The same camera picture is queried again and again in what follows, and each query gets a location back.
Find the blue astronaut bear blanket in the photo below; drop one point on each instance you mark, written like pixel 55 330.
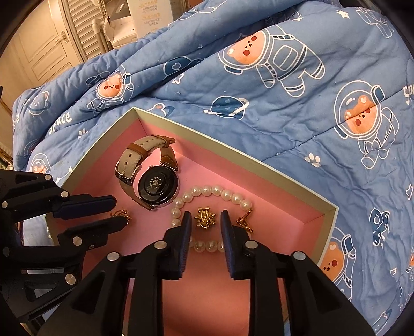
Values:
pixel 291 129

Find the pink-lined jewelry box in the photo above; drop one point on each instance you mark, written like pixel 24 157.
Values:
pixel 226 168

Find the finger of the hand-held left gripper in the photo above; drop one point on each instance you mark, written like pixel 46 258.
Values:
pixel 97 227
pixel 87 205

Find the cream panelled door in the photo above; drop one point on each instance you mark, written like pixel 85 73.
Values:
pixel 42 55

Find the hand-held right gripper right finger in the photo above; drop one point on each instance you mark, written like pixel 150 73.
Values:
pixel 227 245

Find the tall white cardboard box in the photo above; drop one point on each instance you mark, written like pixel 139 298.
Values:
pixel 155 13

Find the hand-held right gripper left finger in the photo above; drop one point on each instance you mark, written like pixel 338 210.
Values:
pixel 184 245

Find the gold insect brooch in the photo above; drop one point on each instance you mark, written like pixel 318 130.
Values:
pixel 203 219

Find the cream louvered closet door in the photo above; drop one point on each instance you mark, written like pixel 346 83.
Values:
pixel 81 19

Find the white baby high chair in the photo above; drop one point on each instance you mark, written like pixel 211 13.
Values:
pixel 113 34

